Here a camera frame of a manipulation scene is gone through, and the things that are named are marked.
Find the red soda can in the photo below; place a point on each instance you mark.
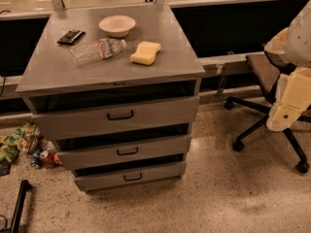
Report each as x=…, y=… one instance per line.
x=47, y=159

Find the clear plastic water bottle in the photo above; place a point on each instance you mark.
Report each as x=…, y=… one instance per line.
x=97, y=50

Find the black metal stand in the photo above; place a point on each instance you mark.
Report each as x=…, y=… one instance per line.
x=24, y=187

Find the crumpled snack wrapper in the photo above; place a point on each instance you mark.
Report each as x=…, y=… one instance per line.
x=31, y=141

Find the black office chair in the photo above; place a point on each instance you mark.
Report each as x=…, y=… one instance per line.
x=268, y=67

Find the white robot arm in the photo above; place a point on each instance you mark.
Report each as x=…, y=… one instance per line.
x=293, y=44

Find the grey middle drawer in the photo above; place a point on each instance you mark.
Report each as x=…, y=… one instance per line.
x=120, y=153

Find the green chip bag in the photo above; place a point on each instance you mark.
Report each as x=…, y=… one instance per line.
x=8, y=148

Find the blue soda can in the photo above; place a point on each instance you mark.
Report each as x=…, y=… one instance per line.
x=35, y=162

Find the grey bottom drawer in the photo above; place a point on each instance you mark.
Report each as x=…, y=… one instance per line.
x=131, y=176

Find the yellow sponge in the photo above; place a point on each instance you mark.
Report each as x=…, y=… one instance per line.
x=145, y=53

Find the grey drawer cabinet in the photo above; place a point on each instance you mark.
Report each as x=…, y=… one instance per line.
x=53, y=82

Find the grey drawer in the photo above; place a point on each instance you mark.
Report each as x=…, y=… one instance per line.
x=120, y=153
x=117, y=118
x=131, y=176

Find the white ceramic bowl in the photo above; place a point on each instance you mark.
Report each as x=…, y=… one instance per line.
x=117, y=26

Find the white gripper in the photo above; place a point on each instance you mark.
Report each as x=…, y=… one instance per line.
x=299, y=40

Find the grey top drawer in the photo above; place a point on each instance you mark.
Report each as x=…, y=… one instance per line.
x=117, y=118

